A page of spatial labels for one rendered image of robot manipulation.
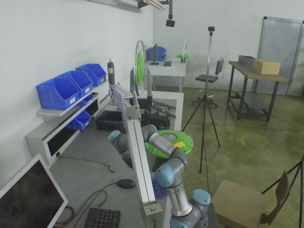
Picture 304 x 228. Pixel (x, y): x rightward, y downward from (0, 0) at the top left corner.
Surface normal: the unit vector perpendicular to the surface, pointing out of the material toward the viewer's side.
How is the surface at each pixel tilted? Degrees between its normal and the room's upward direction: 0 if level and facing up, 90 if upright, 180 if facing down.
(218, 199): 0
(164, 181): 90
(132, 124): 53
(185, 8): 90
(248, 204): 0
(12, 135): 90
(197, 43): 90
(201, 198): 5
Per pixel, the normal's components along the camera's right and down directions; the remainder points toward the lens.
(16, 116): 0.98, 0.07
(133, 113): 0.32, 0.40
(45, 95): -0.18, 0.46
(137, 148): 0.26, -0.22
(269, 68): 0.11, 0.43
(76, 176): 0.00, -0.90
